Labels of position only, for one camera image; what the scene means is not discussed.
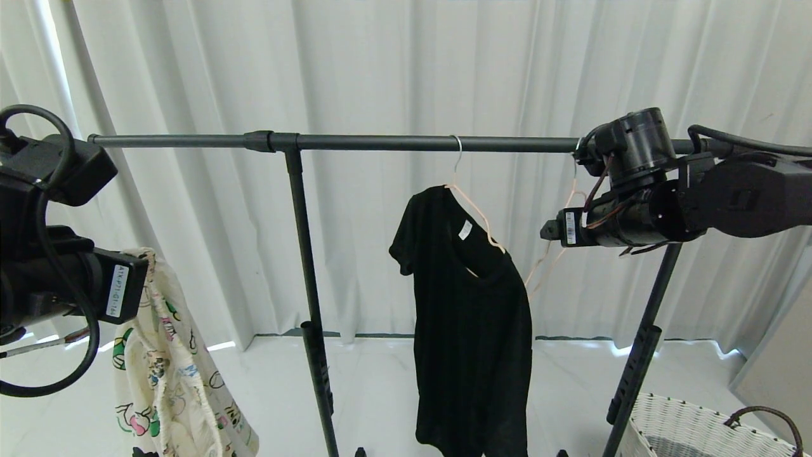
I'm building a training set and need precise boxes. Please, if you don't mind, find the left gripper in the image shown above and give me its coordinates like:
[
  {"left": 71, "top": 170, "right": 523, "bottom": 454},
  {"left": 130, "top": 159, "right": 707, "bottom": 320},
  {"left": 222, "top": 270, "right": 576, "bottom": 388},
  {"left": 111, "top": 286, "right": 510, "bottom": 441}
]
[{"left": 0, "top": 227, "right": 150, "bottom": 326}]

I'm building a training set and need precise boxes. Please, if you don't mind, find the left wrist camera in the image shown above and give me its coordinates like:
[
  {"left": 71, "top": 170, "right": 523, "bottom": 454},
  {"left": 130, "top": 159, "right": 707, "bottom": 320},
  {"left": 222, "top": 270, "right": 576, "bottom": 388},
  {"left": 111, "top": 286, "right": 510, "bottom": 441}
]
[{"left": 0, "top": 135, "right": 119, "bottom": 207}]

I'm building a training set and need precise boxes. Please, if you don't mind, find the black clothes rack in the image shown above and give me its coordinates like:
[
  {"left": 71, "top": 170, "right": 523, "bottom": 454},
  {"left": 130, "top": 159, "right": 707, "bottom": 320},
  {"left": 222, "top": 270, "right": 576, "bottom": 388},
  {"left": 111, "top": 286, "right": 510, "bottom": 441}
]
[{"left": 88, "top": 130, "right": 717, "bottom": 457}]

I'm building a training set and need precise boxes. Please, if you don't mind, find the black t-shirt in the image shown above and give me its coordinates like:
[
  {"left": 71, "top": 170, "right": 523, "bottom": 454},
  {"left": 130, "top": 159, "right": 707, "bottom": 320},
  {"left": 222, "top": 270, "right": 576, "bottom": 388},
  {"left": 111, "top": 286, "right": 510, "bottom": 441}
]
[{"left": 389, "top": 185, "right": 534, "bottom": 457}]

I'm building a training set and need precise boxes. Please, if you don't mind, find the white laundry basket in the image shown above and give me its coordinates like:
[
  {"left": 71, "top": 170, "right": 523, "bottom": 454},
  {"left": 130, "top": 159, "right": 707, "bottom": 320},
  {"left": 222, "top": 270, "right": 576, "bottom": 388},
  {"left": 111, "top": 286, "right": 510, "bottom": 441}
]
[{"left": 619, "top": 392, "right": 805, "bottom": 457}]

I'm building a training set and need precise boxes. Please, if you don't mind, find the pink clothes hanger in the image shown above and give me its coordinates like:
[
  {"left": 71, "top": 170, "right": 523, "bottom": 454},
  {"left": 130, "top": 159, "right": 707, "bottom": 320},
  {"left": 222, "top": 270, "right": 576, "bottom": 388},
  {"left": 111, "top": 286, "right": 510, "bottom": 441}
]
[
  {"left": 525, "top": 156, "right": 587, "bottom": 299},
  {"left": 444, "top": 135, "right": 508, "bottom": 256}
]

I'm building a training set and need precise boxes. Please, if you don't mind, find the white curtain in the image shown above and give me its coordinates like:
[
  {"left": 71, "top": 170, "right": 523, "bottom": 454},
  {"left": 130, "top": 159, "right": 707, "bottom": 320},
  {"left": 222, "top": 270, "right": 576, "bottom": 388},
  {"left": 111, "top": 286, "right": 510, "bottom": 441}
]
[{"left": 0, "top": 0, "right": 812, "bottom": 356}]

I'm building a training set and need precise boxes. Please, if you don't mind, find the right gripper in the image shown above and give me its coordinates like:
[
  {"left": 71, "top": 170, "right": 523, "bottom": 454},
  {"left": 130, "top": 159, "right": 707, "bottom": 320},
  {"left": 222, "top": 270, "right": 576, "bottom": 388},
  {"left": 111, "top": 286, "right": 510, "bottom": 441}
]
[{"left": 540, "top": 183, "right": 689, "bottom": 248}]

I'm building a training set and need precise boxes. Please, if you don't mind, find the cream printed garment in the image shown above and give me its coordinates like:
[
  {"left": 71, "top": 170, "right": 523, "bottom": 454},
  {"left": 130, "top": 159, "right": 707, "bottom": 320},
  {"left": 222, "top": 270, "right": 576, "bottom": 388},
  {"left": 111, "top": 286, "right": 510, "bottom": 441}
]
[{"left": 113, "top": 246, "right": 259, "bottom": 457}]

